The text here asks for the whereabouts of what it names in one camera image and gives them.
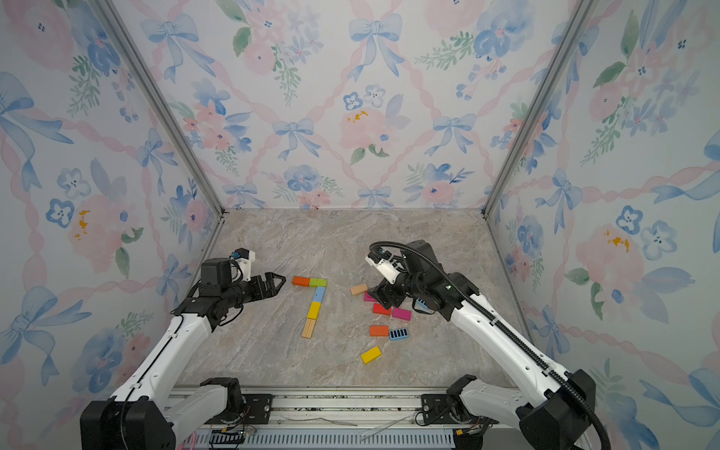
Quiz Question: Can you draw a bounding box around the tan wooden block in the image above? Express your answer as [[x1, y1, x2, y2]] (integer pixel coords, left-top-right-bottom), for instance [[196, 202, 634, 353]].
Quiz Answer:
[[350, 283, 369, 296]]

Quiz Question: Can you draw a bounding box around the orange block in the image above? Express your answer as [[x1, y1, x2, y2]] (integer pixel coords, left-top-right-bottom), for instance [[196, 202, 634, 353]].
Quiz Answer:
[[292, 277, 311, 287], [369, 325, 389, 338]]

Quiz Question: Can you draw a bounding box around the green block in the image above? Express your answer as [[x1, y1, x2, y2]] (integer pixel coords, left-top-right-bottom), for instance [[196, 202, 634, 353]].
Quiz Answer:
[[309, 277, 327, 288]]

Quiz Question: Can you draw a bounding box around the yellow block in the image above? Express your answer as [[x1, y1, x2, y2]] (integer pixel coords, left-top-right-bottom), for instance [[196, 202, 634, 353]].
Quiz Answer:
[[307, 301, 322, 321], [361, 346, 383, 365]]

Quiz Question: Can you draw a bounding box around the light blue block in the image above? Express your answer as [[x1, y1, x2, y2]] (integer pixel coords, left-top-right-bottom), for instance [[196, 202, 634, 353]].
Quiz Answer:
[[313, 286, 326, 304]]

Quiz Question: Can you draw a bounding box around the striped natural wood block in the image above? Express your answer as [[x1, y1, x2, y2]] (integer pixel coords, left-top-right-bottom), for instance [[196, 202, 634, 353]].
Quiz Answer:
[[301, 319, 317, 339]]

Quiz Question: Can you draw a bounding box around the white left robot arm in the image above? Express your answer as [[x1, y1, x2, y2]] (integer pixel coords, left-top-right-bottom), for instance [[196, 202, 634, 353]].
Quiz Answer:
[[80, 249, 287, 449]]

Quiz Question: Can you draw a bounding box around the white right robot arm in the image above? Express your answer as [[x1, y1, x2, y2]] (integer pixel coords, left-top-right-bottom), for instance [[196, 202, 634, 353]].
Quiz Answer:
[[366, 240, 612, 449]]

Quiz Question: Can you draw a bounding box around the red block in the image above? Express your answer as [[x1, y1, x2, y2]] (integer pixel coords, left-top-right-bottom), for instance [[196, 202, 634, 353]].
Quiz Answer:
[[372, 304, 392, 316]]

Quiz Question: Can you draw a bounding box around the blue slotted block far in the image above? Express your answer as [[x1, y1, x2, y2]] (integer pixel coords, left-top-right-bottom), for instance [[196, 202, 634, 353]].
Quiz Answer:
[[412, 299, 435, 315]]

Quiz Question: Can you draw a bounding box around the blue slotted block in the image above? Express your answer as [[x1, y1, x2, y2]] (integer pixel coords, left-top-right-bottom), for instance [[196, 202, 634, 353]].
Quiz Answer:
[[412, 299, 435, 315], [388, 328, 410, 341]]

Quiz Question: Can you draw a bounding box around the magenta block flat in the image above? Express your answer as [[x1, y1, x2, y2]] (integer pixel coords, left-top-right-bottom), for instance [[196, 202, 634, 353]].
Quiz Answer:
[[392, 307, 413, 322]]

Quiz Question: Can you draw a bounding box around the blue slotted block near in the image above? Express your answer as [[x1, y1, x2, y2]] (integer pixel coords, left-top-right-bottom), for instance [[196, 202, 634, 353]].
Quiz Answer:
[[388, 328, 410, 341]]

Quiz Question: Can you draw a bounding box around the yellow block front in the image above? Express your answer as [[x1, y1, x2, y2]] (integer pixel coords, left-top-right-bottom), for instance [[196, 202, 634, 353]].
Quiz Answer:
[[361, 346, 383, 365]]

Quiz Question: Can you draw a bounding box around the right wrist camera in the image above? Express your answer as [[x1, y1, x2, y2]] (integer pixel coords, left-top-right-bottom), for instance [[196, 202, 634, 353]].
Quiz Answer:
[[365, 252, 407, 284]]

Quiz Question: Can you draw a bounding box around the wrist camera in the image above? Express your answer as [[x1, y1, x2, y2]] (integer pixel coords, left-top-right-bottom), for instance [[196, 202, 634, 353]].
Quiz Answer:
[[231, 249, 256, 281], [365, 252, 407, 284]]

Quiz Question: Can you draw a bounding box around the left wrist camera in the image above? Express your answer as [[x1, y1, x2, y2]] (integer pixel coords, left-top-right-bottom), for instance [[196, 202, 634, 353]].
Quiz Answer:
[[231, 249, 256, 281]]

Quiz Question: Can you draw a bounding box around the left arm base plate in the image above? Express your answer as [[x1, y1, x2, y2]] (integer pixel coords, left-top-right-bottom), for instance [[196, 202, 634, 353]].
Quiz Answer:
[[240, 394, 275, 426]]

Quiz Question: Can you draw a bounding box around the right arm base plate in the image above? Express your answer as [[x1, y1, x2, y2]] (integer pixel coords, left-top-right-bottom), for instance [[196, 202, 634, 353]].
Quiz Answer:
[[415, 394, 497, 428]]

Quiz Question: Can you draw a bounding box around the aluminium front rail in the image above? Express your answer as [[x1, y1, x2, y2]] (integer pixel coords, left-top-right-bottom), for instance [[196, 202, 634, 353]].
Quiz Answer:
[[106, 386, 589, 450]]

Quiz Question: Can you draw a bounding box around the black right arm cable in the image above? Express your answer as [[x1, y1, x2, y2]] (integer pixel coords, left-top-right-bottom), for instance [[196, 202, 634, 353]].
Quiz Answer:
[[367, 241, 612, 450]]

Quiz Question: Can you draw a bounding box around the aluminium left corner post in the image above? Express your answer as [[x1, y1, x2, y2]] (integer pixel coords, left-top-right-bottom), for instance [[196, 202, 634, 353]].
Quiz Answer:
[[90, 1, 226, 217]]

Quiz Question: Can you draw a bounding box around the aluminium corner post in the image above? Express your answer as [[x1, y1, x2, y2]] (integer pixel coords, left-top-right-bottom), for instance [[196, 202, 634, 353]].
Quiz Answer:
[[482, 0, 596, 219], [90, 1, 226, 217]]

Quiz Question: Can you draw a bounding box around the aluminium right corner post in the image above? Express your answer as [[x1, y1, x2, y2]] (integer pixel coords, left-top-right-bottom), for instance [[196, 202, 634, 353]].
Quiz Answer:
[[482, 0, 596, 219]]

